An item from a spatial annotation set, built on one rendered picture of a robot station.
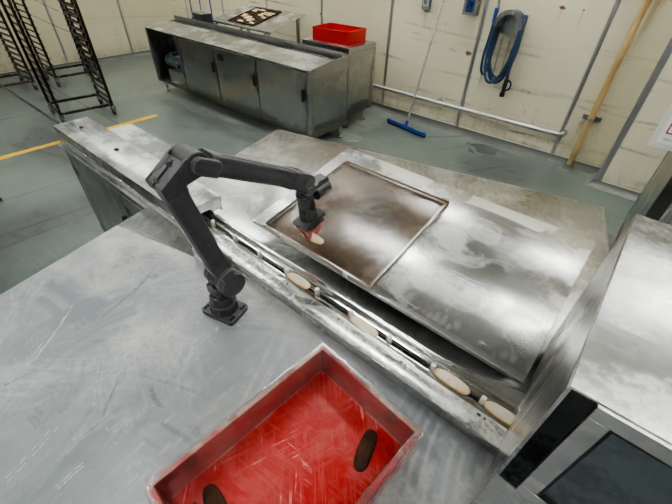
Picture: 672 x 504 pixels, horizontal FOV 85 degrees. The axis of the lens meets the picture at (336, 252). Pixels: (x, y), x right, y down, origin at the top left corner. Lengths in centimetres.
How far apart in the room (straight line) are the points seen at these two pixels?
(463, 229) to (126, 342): 114
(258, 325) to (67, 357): 52
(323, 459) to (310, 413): 11
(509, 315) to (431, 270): 26
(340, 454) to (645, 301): 67
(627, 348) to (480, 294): 61
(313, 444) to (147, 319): 64
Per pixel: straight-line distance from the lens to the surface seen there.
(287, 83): 402
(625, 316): 71
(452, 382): 105
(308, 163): 200
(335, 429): 98
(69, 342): 133
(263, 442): 98
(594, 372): 60
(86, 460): 109
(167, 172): 89
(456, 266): 125
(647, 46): 435
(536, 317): 120
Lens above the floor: 172
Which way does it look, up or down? 40 degrees down
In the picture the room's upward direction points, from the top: 2 degrees clockwise
